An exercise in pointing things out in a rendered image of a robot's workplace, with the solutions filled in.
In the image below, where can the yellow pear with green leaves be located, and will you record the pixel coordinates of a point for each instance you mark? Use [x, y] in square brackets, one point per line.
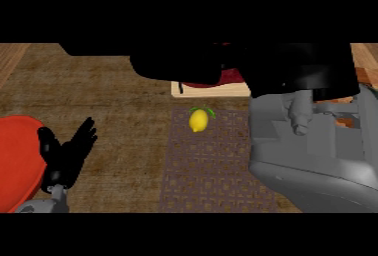
[198, 121]

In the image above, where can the orange-brown wooden shelf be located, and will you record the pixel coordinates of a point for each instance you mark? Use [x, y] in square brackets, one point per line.
[367, 76]

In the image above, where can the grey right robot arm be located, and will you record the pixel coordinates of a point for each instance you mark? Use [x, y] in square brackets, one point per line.
[315, 160]

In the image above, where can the brown lattice placemat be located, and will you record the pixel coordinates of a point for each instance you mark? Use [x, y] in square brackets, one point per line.
[212, 173]

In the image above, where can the red round plate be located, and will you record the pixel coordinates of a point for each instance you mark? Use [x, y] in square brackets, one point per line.
[18, 160]

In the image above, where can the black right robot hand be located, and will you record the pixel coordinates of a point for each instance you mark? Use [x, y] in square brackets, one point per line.
[275, 66]

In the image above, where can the dark red round object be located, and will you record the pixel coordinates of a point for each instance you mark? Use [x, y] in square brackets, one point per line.
[231, 77]

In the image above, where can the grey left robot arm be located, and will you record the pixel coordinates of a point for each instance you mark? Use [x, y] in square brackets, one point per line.
[45, 204]

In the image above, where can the pale wooden cutting board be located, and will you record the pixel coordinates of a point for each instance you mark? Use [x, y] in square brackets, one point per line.
[212, 90]

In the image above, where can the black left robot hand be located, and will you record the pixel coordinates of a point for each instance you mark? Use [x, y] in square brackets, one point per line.
[68, 156]

